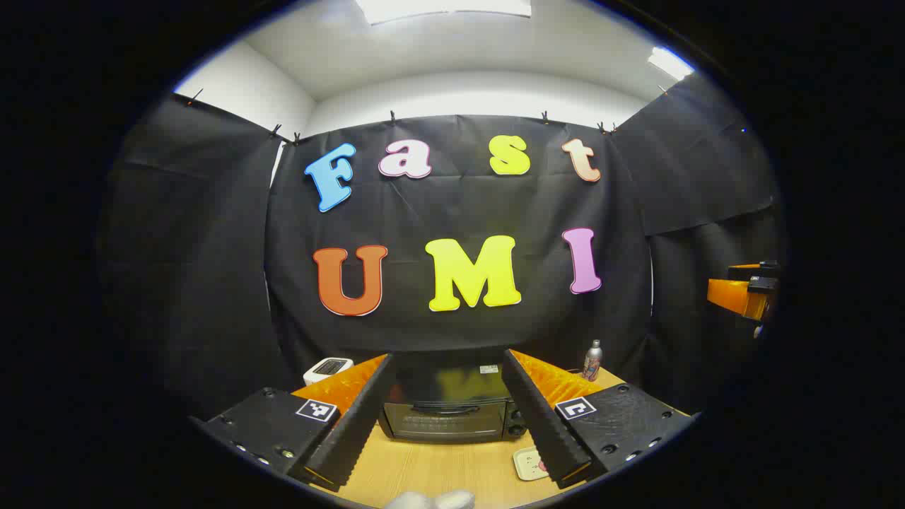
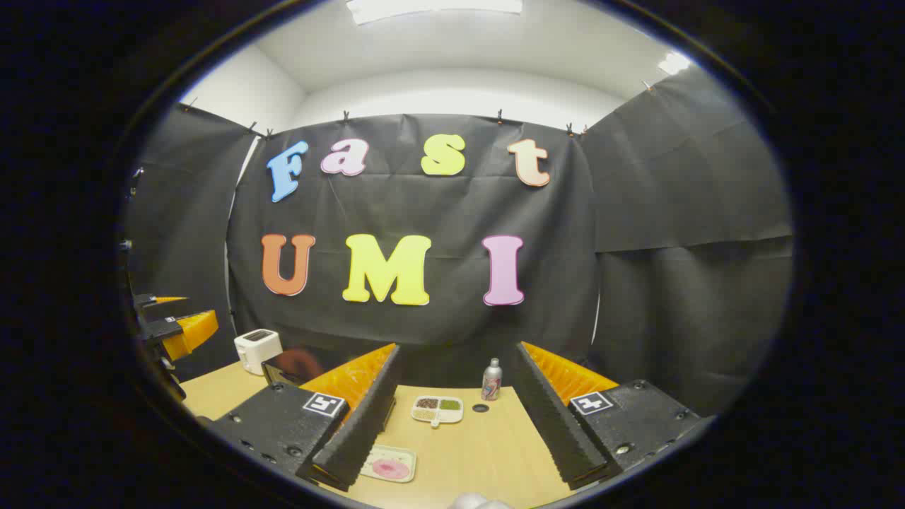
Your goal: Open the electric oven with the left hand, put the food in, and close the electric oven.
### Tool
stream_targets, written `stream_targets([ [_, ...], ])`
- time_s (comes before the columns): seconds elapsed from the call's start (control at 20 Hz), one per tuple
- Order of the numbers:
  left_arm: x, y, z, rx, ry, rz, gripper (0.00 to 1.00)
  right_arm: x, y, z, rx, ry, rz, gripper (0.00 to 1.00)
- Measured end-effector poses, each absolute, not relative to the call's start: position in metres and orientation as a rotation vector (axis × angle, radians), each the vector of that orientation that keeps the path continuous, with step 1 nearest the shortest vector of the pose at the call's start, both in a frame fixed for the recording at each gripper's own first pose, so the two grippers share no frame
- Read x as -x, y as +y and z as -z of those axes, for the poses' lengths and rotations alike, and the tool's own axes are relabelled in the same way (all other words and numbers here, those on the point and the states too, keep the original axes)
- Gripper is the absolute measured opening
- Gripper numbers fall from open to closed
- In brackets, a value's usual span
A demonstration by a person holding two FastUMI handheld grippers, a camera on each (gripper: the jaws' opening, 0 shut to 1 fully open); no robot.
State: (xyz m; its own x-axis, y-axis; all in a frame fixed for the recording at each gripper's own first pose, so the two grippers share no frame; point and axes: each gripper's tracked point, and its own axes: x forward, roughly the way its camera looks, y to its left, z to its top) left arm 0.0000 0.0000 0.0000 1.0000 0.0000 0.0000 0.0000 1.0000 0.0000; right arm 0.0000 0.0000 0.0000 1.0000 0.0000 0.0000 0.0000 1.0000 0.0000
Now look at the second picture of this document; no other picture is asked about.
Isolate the silver drink bottle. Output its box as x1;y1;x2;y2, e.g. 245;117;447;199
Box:
481;358;503;402

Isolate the black electric oven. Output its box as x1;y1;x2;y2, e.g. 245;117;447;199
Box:
262;349;327;387

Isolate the white divided dish with grains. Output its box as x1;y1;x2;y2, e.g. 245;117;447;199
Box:
411;395;465;429

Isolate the white rectangular plate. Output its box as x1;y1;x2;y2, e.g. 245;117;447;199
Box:
360;445;418;484

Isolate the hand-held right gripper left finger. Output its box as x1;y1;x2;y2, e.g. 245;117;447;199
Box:
209;343;402;493

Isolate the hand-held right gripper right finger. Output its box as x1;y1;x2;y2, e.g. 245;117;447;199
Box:
512;341;702;491

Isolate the black backdrop cloth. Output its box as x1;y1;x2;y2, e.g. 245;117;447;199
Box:
124;67;794;418

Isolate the white toaster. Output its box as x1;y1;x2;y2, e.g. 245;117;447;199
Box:
234;329;283;375

